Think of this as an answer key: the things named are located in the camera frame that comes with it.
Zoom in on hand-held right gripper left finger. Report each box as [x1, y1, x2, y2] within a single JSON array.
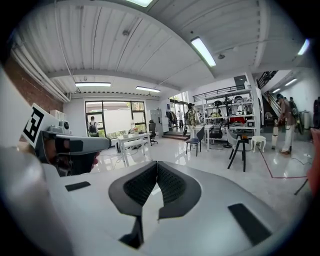
[[108, 161, 158, 250]]

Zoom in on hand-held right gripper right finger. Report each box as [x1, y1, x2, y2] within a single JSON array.
[[156, 161, 202, 221]]

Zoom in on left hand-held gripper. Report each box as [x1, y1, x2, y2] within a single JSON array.
[[19, 102, 113, 176]]

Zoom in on red wastebasket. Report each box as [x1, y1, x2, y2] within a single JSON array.
[[306, 126, 320, 197]]

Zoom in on person's left hand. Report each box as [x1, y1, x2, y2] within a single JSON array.
[[57, 150, 101, 177]]

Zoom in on black framed window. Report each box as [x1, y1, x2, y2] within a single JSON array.
[[84, 100, 146, 139]]

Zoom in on white desk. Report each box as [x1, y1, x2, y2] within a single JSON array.
[[116, 132, 152, 167]]

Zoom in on dark blue chair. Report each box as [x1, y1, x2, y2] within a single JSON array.
[[185, 126, 206, 157]]

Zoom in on black mesh office chair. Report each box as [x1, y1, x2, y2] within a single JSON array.
[[208, 121, 225, 145]]

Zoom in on grey chair with black legs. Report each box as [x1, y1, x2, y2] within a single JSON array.
[[226, 128, 251, 173]]

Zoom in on white table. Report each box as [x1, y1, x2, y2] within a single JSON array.
[[196, 124, 216, 152]]

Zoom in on white locker cabinet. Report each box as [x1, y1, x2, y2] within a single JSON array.
[[149, 109, 167, 137]]

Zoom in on clothes rack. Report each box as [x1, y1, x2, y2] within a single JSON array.
[[165, 109, 177, 126]]

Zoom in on white round stool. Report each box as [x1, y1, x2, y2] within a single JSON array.
[[250, 135, 267, 154]]

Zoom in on white metal shelving rack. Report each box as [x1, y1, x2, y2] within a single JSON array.
[[202, 89, 256, 131]]

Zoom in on white upright vacuum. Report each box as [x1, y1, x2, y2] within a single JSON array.
[[271, 119, 280, 151]]

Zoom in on black metal leg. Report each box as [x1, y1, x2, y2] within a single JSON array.
[[293, 177, 309, 196]]

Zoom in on white cylinder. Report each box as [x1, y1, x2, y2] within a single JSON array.
[[300, 110, 311, 129]]

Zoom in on black railing staircase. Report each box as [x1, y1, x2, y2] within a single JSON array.
[[256, 70, 279, 121]]

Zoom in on square ceiling light panel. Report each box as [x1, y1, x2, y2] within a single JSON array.
[[124, 0, 154, 8]]

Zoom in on white wall pipes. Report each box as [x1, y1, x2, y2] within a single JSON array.
[[10, 46, 72, 103]]

